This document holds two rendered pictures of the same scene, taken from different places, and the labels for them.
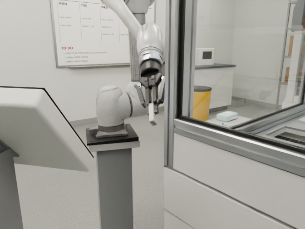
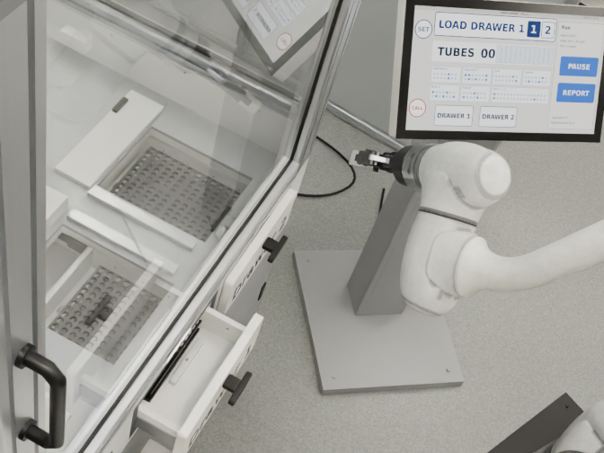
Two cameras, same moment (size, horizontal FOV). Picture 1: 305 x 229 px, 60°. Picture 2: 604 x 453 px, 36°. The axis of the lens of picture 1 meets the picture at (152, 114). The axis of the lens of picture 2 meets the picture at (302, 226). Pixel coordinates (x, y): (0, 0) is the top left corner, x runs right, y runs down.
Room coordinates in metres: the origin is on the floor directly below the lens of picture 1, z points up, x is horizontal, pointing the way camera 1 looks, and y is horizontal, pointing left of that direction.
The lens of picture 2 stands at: (1.81, -0.87, 2.35)
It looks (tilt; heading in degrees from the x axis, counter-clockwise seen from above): 50 degrees down; 141
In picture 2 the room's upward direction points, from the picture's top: 20 degrees clockwise
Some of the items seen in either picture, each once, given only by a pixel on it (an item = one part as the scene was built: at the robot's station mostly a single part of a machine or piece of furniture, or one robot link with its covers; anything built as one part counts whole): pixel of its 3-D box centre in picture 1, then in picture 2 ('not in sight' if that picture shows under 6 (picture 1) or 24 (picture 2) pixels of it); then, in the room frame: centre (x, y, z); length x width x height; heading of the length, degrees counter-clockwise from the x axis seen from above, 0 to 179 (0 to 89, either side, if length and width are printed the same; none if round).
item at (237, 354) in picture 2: not in sight; (218, 386); (1.14, -0.39, 0.87); 0.29 x 0.02 x 0.11; 131
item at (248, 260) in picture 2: not in sight; (258, 249); (0.87, -0.20, 0.87); 0.29 x 0.02 x 0.11; 131
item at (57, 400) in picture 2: not in sight; (43, 405); (1.37, -0.76, 1.45); 0.05 x 0.03 x 0.19; 41
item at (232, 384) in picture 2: not in sight; (234, 385); (1.16, -0.37, 0.91); 0.07 x 0.04 x 0.01; 131
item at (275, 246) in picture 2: not in sight; (272, 246); (0.89, -0.19, 0.91); 0.07 x 0.04 x 0.01; 131
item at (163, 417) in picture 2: not in sight; (119, 333); (0.98, -0.52, 0.86); 0.40 x 0.26 x 0.06; 41
